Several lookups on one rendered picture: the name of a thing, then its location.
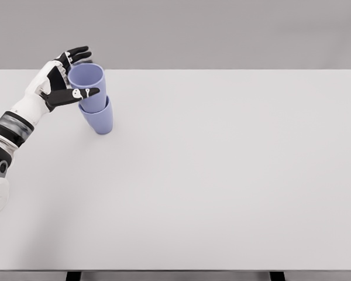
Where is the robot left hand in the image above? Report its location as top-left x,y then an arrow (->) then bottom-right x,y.
25,46 -> 101,112

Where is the blue-purple cup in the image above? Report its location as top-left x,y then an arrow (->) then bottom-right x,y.
78,95 -> 114,136
67,63 -> 108,114

